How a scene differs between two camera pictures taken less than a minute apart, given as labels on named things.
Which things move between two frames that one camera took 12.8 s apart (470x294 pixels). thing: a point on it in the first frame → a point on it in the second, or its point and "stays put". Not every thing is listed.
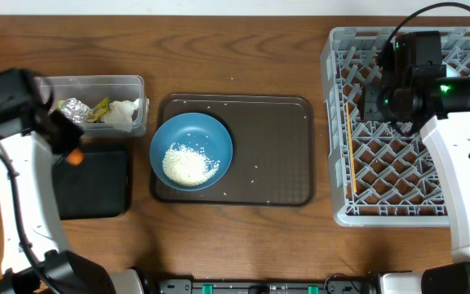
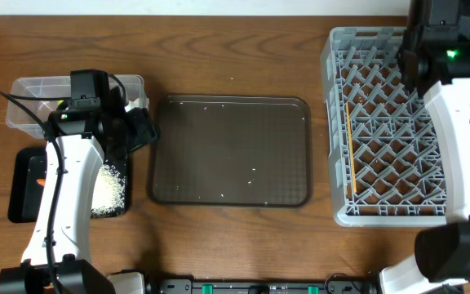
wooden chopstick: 353,170 stays put
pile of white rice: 188,167 → 108,192
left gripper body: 70,134 → 141,129
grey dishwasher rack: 380,176 stays put
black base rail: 333,286 stays put
